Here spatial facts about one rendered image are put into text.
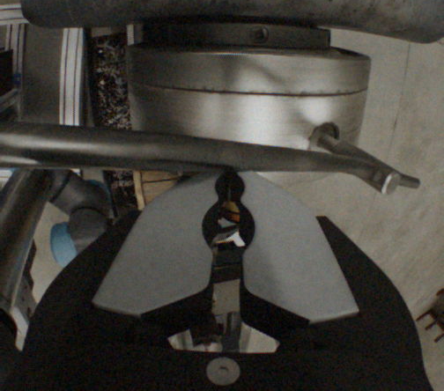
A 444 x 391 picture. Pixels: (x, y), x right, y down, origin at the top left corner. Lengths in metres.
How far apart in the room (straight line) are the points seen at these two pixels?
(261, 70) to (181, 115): 0.08
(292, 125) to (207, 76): 0.08
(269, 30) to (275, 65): 0.06
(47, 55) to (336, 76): 1.18
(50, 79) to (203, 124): 1.11
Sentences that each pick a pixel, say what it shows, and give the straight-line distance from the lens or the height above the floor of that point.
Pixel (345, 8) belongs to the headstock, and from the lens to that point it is 0.27.
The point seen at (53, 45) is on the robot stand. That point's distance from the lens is 1.29.
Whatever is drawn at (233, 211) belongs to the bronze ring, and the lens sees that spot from 0.44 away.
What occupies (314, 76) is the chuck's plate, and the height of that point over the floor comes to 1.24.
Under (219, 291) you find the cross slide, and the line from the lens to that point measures 0.81.
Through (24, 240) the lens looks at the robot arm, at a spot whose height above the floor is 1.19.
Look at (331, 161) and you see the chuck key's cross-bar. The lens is 0.17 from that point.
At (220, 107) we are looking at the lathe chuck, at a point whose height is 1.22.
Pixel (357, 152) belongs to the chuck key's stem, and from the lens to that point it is 0.24.
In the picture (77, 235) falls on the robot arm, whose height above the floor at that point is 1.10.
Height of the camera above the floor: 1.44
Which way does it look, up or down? 58 degrees down
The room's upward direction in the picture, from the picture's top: 151 degrees clockwise
